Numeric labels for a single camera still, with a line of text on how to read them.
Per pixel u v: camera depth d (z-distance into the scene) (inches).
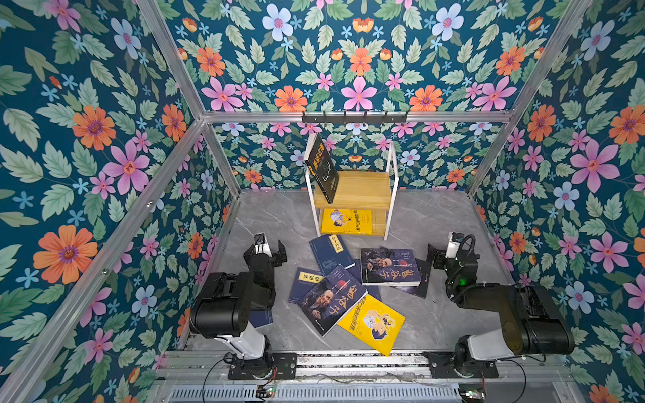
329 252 38.4
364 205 35.5
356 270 35.8
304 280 35.7
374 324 31.6
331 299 33.1
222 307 18.1
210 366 29.4
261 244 30.8
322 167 33.1
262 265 28.3
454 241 31.5
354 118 36.7
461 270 27.7
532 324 16.9
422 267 36.6
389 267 35.8
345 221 40.7
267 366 26.5
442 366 28.9
